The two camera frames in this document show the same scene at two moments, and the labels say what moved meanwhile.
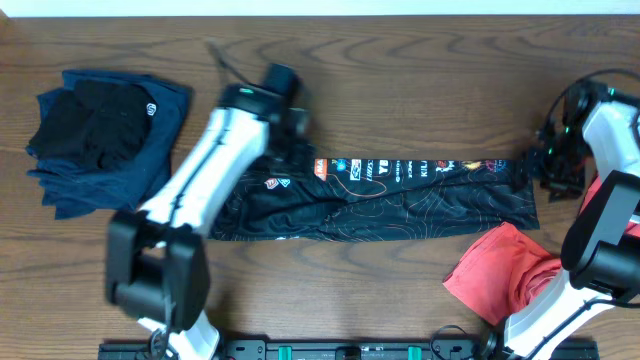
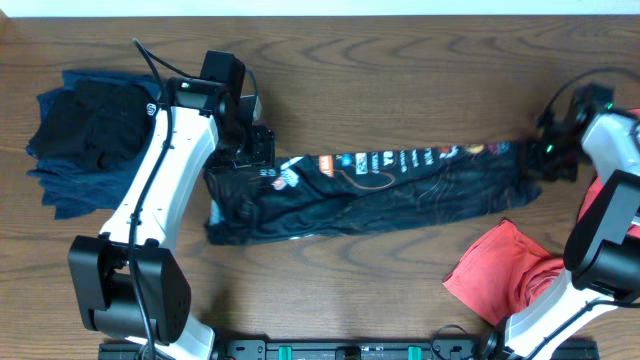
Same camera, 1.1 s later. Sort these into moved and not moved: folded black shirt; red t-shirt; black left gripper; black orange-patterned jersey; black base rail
Moved: black orange-patterned jersey; black left gripper
Not moved: folded black shirt; red t-shirt; black base rail
